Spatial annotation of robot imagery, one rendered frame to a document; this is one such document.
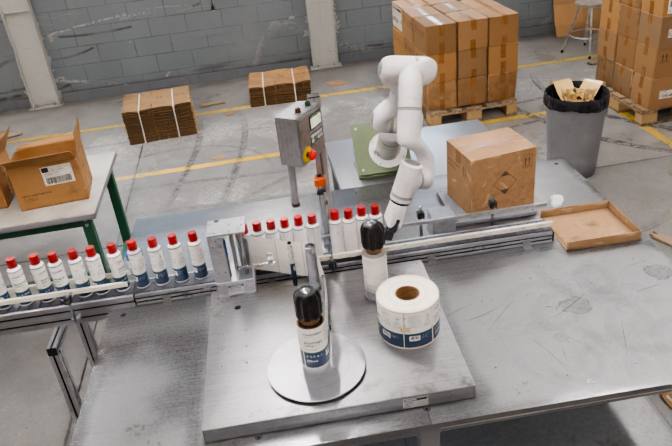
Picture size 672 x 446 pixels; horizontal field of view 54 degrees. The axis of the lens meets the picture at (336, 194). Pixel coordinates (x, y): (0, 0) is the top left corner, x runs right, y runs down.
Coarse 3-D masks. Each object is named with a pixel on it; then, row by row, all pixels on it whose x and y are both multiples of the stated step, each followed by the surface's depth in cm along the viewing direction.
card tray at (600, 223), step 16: (560, 208) 277; (576, 208) 278; (592, 208) 279; (608, 208) 279; (560, 224) 272; (576, 224) 270; (592, 224) 269; (608, 224) 268; (624, 224) 267; (560, 240) 261; (576, 240) 260; (592, 240) 254; (608, 240) 255; (624, 240) 256
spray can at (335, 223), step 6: (330, 210) 250; (336, 210) 249; (330, 216) 250; (336, 216) 249; (330, 222) 250; (336, 222) 249; (330, 228) 251; (336, 228) 250; (342, 228) 252; (330, 234) 253; (336, 234) 251; (342, 234) 253; (336, 240) 253; (342, 240) 254; (336, 246) 254; (342, 246) 255; (336, 252) 255
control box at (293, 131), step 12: (288, 108) 240; (300, 108) 238; (312, 108) 238; (276, 120) 234; (288, 120) 231; (300, 120) 231; (288, 132) 234; (300, 132) 232; (312, 132) 239; (288, 144) 236; (300, 144) 234; (312, 144) 241; (324, 144) 249; (288, 156) 239; (300, 156) 236
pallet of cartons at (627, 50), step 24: (624, 0) 542; (648, 0) 511; (600, 24) 582; (624, 24) 547; (648, 24) 516; (600, 48) 588; (624, 48) 554; (648, 48) 522; (600, 72) 595; (624, 72) 559; (648, 72) 528; (624, 96) 566; (648, 96) 533; (648, 120) 541
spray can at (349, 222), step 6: (348, 210) 248; (348, 216) 249; (342, 222) 251; (348, 222) 249; (354, 222) 250; (348, 228) 250; (354, 228) 251; (348, 234) 251; (354, 234) 252; (348, 240) 253; (354, 240) 253; (348, 246) 254; (354, 246) 254
